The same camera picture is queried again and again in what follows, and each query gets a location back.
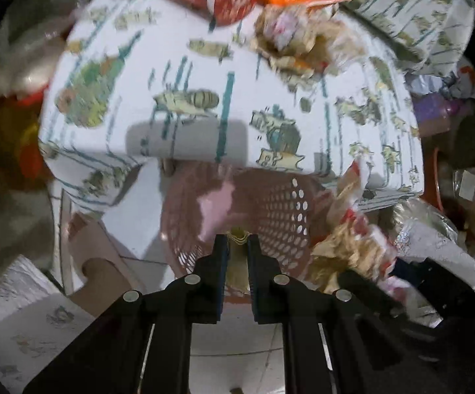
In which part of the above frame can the yellow wrapper piece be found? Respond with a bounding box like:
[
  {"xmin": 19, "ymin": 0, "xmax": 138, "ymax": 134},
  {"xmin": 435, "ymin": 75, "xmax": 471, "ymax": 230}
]
[{"xmin": 226, "ymin": 228, "xmax": 250, "ymax": 294}]

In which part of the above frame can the brown paper wrapper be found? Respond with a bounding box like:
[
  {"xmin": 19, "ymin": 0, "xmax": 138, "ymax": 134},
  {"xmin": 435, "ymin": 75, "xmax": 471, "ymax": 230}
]
[{"xmin": 250, "ymin": 4, "xmax": 366, "ymax": 80}]

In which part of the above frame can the red white paper bag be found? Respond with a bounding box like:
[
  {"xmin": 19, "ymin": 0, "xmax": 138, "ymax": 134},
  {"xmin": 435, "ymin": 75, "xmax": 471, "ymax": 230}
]
[{"xmin": 305, "ymin": 158, "xmax": 442, "ymax": 328}]

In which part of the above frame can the pink perforated waste basket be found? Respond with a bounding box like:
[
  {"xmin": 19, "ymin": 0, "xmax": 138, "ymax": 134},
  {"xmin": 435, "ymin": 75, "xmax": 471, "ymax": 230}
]
[{"xmin": 160, "ymin": 162, "xmax": 320, "ymax": 280}]

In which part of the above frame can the purple plastic bottle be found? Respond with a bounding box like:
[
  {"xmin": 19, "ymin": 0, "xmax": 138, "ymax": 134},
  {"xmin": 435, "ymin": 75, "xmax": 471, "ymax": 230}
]
[{"xmin": 413, "ymin": 94, "xmax": 465, "ymax": 138}]

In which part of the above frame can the patterned white cloth cover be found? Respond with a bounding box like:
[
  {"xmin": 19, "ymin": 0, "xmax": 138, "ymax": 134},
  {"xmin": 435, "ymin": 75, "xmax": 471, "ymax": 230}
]
[{"xmin": 39, "ymin": 0, "xmax": 475, "ymax": 212}]

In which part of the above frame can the clear plastic bag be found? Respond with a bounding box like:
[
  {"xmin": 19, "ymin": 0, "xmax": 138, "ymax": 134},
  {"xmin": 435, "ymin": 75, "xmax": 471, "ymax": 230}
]
[{"xmin": 0, "ymin": 0, "xmax": 91, "ymax": 98}]

